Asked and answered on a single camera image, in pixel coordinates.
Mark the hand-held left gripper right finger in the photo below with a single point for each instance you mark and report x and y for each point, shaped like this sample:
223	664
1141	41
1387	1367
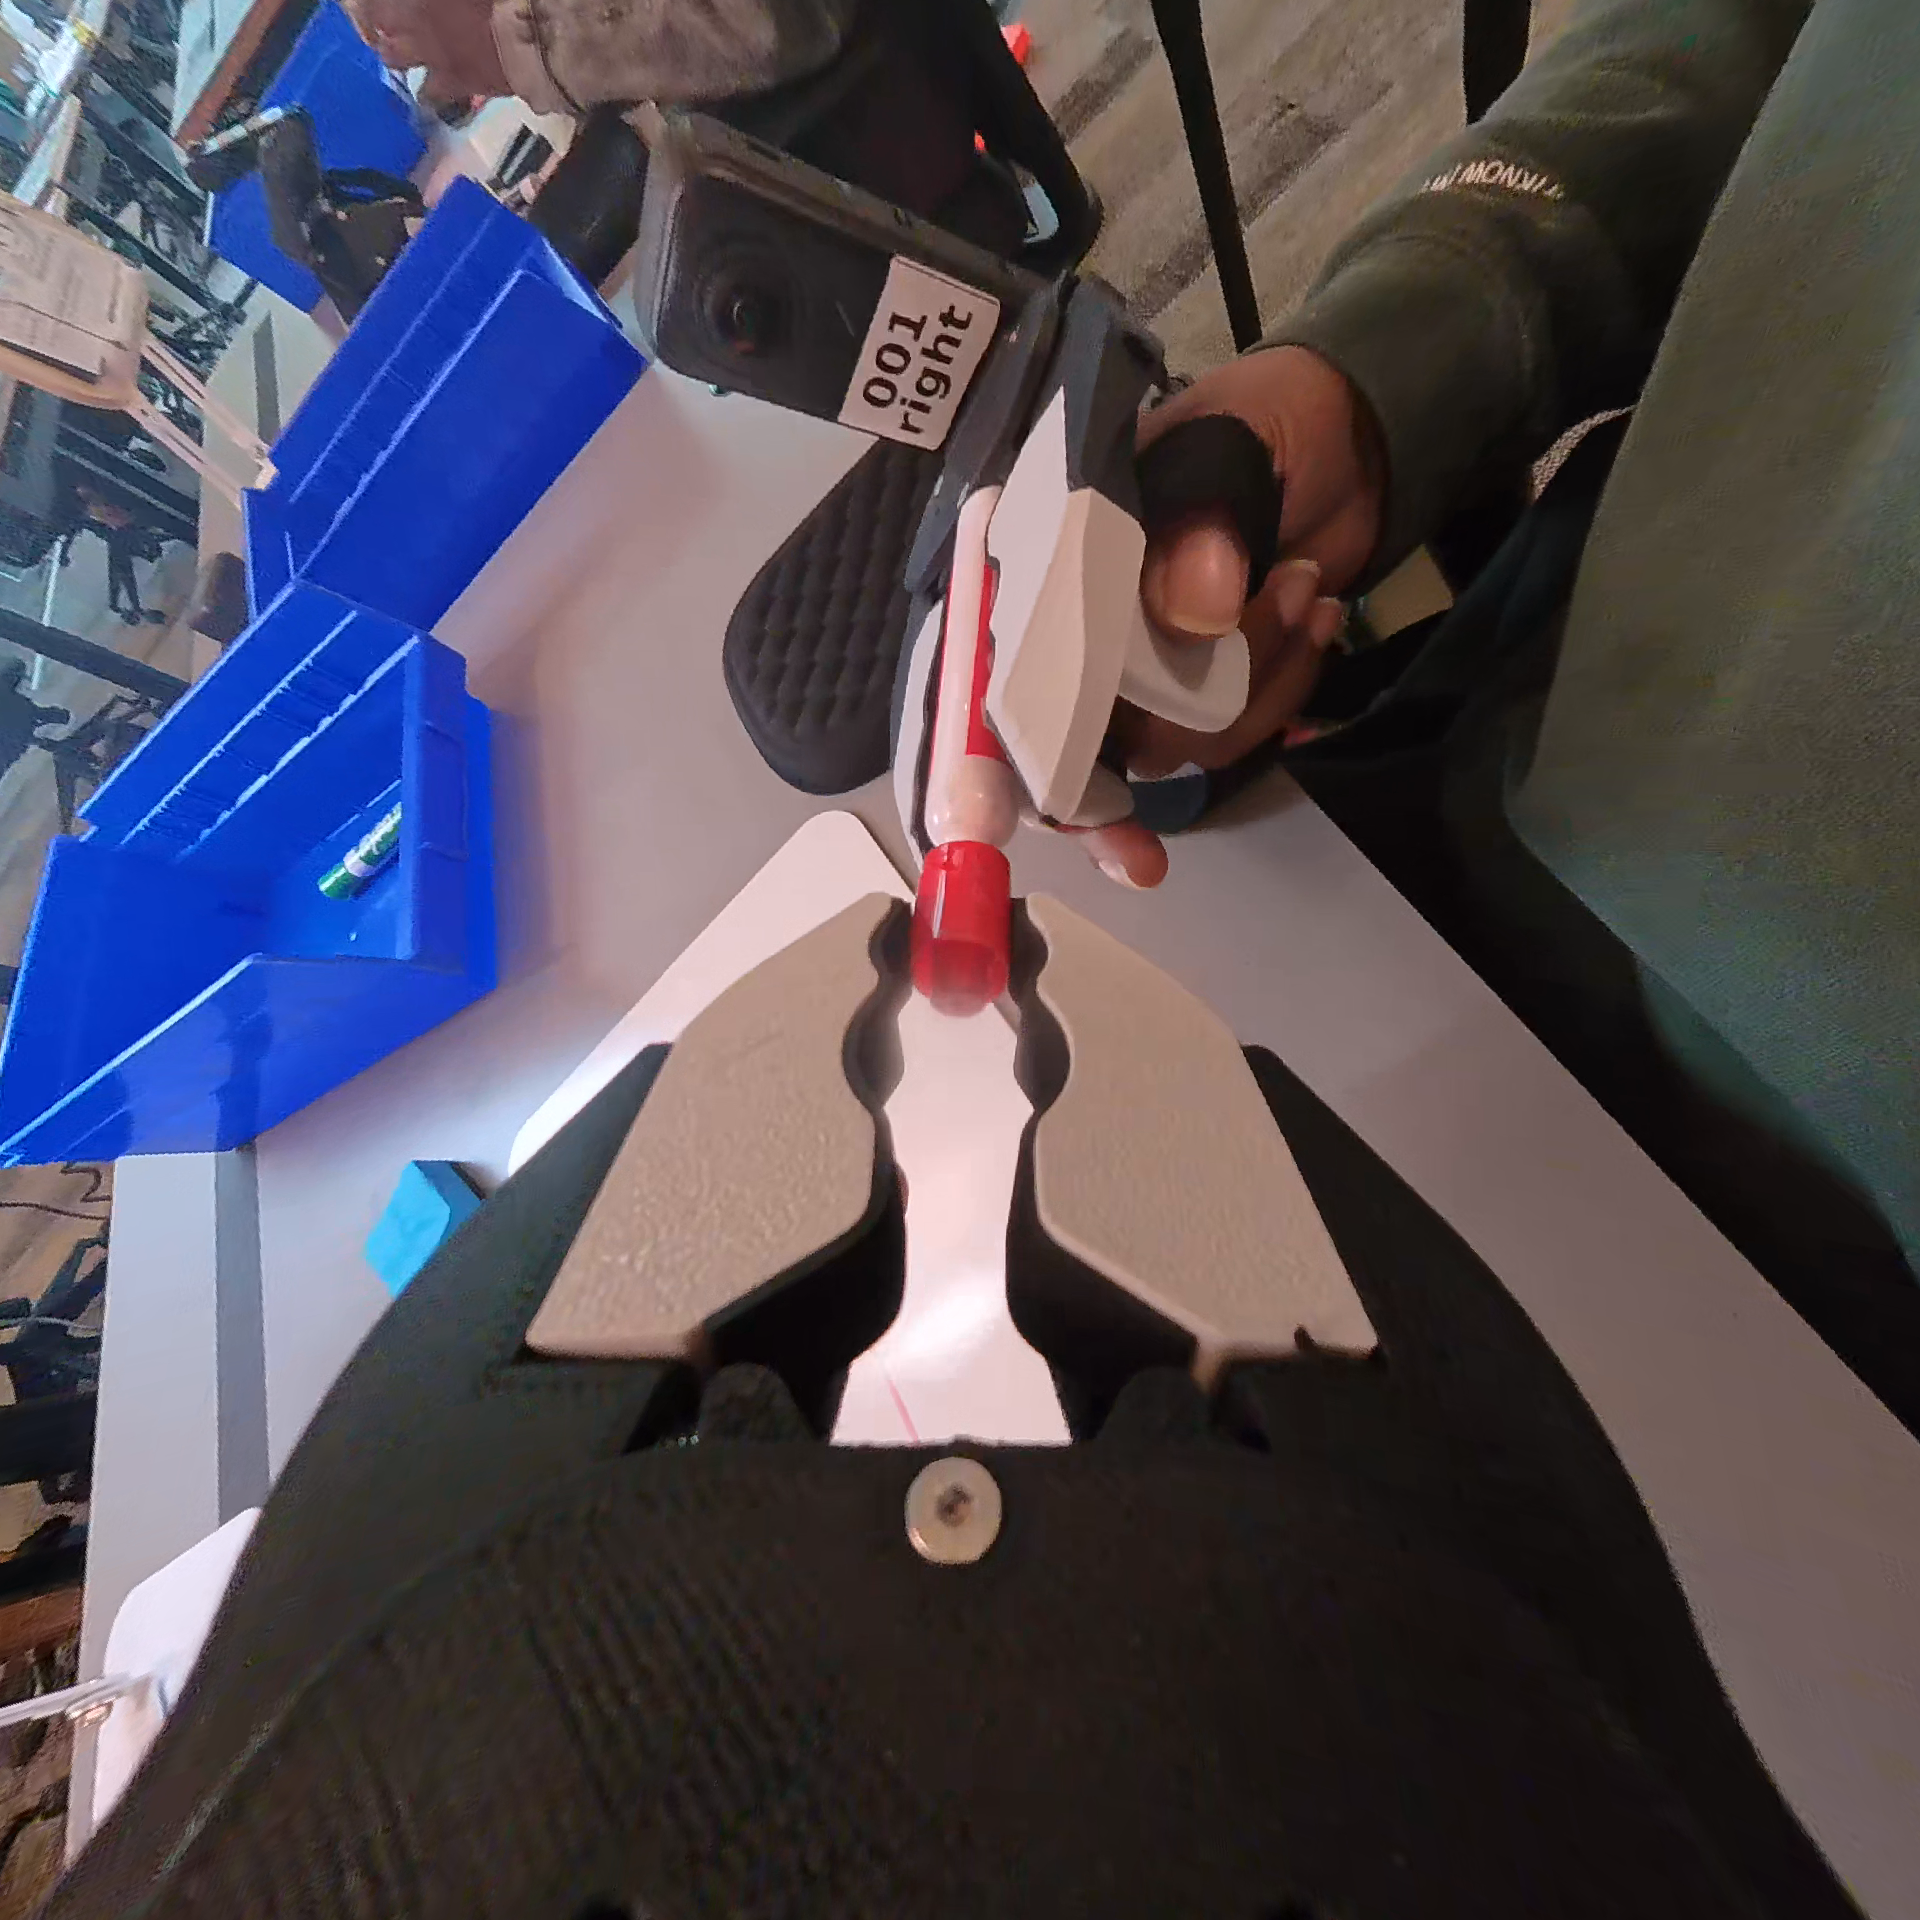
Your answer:
1187	1179

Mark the person's right hand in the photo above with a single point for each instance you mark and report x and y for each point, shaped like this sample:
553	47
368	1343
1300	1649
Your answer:
1307	497

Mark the blue whiteboard eraser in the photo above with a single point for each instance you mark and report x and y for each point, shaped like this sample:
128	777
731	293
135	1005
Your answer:
421	1227

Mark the red marker cap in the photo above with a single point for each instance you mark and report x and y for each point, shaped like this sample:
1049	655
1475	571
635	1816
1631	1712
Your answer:
964	924

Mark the green sweatshirt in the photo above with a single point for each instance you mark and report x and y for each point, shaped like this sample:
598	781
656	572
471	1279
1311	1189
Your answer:
1740	691

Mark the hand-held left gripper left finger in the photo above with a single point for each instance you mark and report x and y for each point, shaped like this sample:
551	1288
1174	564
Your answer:
721	1179

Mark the white whiteboard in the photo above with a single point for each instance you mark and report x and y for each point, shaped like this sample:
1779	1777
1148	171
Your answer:
961	1201

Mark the blue plastic bin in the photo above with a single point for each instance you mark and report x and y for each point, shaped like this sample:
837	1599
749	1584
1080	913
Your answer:
241	902
452	391
333	123

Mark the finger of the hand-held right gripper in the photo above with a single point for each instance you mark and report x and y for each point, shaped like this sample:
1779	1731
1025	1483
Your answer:
1067	616
925	707

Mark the green dry-erase marker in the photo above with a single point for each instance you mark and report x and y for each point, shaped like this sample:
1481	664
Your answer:
361	852

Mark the red dry-erase marker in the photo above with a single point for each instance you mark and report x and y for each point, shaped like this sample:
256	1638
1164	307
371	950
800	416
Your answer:
967	707

